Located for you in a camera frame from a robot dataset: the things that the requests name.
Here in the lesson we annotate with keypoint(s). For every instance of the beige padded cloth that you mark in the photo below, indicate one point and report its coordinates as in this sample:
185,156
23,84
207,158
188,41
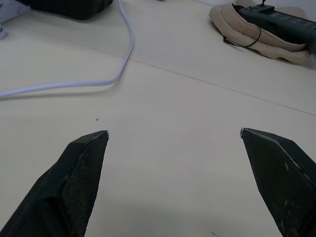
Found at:
249,29

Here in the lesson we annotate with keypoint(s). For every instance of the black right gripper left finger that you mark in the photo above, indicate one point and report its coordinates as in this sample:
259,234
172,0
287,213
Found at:
71,187

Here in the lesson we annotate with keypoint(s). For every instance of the white power strip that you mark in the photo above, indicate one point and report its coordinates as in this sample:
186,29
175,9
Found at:
10,12

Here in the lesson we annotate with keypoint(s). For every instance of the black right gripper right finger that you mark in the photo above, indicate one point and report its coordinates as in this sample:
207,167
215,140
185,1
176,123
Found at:
281,177

